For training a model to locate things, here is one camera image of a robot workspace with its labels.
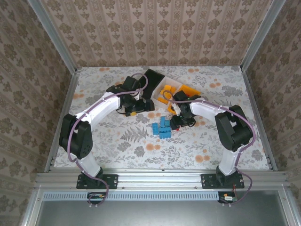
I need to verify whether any white plastic bin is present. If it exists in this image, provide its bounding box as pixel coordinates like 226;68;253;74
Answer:
151;76;182;110

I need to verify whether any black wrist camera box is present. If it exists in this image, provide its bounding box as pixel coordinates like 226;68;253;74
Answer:
173;90;190;103
123;75;141;91

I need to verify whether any aluminium lower frame bar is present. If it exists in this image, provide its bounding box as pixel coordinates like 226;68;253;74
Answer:
278;189;301;226
20;189;45;226

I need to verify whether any black plastic bin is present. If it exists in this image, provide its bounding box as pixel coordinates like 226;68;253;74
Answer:
137;68;165;99

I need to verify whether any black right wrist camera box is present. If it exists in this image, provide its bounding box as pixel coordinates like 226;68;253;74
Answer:
173;90;190;103

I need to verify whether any aluminium corner post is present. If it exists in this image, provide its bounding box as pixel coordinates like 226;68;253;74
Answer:
27;0;79;73
240;0;286;71

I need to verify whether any yellow plastic bin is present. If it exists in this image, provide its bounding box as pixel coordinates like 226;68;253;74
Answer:
167;84;202;113

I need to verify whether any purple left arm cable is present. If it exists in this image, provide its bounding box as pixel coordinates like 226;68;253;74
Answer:
67;73;149;209

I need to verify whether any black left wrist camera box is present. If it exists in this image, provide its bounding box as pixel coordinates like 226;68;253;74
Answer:
123;75;141;91

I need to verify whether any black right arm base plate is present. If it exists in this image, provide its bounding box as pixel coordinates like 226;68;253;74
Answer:
201;173;245;190

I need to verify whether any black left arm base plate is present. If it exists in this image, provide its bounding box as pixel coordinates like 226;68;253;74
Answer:
76;173;119;190

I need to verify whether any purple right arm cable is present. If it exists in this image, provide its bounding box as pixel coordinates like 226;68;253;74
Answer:
167;90;256;208

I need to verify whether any floral patterned tablecloth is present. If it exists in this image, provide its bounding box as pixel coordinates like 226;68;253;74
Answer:
53;66;270;170

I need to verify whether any grey slotted cable duct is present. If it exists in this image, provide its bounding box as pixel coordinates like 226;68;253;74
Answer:
43;191;222;202

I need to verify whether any grey metal sheet panel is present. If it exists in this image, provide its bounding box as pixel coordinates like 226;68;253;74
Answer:
35;190;297;226

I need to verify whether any aluminium front rail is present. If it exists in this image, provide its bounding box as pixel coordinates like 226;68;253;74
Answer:
34;169;289;190

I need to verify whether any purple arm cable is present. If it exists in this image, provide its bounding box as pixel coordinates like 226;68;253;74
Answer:
67;73;149;209
167;90;256;208

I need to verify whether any small circuit board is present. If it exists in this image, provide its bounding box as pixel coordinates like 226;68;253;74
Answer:
218;191;238;204
87;192;107;205

